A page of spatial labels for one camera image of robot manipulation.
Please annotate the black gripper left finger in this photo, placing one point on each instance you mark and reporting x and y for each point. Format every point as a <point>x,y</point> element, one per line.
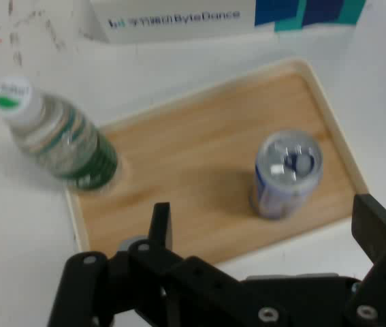
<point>186,289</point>

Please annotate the blue and silver drink can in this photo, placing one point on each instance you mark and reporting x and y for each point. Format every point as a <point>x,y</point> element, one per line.
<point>281,194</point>

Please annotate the wooden tray with cream rim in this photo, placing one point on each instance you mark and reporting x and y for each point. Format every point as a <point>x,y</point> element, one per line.
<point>196,153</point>

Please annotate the clear green-label water bottle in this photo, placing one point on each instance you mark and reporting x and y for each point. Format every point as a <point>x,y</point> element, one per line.
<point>63,143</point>

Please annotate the white and blue tissue box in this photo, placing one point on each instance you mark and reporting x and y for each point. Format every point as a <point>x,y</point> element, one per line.
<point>179,30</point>

